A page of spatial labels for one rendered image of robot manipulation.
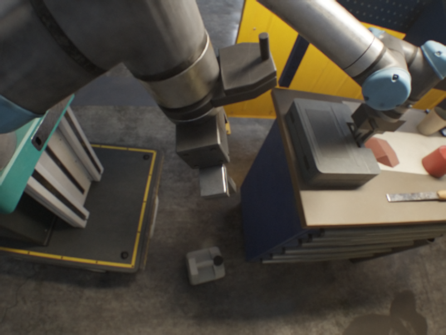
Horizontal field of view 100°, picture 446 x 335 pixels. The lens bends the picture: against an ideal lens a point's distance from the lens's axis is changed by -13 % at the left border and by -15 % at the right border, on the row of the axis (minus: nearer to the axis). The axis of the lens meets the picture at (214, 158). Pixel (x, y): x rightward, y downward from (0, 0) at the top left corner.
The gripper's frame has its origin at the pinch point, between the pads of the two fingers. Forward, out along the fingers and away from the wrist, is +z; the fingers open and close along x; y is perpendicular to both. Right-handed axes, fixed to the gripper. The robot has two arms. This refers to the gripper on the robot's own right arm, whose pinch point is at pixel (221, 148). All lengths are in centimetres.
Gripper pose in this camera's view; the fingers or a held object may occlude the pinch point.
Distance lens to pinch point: 36.5
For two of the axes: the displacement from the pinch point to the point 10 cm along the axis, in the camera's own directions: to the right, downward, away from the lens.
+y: -9.6, 1.8, 2.1
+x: 0.8, 9.0, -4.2
